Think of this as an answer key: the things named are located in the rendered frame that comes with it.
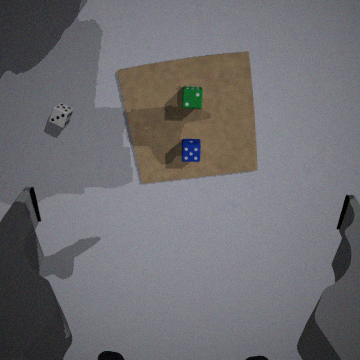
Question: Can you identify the tan mat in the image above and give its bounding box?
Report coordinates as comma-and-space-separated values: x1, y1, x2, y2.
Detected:
117, 51, 258, 184

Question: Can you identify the white die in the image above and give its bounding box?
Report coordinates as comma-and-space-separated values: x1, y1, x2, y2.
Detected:
49, 103, 74, 128

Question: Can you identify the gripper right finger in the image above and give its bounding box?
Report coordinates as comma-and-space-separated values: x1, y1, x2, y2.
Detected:
297, 195, 360, 360

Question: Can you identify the blue die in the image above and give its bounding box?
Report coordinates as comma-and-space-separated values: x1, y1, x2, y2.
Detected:
182, 139, 201, 162

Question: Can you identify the green die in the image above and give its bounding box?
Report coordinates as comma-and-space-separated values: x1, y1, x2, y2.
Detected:
182, 86, 203, 109

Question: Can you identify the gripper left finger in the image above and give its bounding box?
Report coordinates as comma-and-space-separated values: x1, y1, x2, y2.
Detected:
0, 187, 72, 360

